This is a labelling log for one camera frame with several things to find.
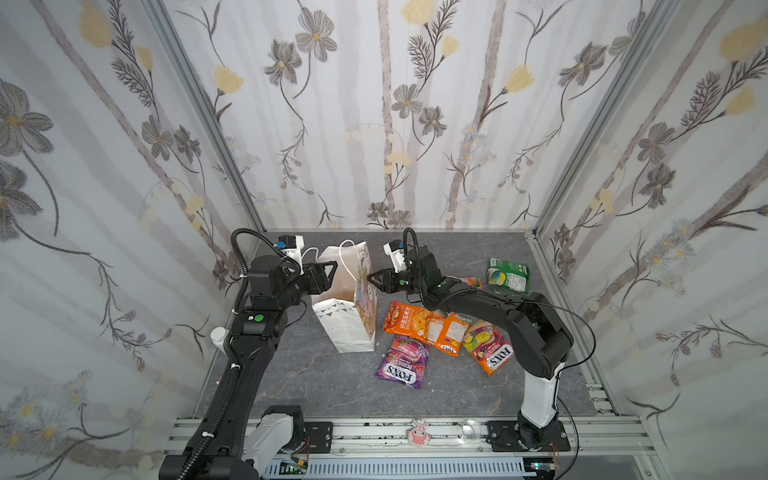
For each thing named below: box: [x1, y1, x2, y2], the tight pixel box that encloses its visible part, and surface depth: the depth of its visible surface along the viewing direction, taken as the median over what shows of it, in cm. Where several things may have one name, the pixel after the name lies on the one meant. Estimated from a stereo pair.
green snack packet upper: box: [486, 257, 530, 295], surface depth 106 cm
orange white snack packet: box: [440, 312, 470, 357], surface depth 90 cm
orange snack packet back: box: [463, 277, 484, 290], surface depth 105 cm
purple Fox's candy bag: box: [375, 335, 430, 389], surface depth 86 cm
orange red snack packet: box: [383, 301, 445, 347], surface depth 93 cm
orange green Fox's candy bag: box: [462, 319, 514, 377], surface depth 88 cm
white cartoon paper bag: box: [311, 241, 379, 353], surface depth 80 cm
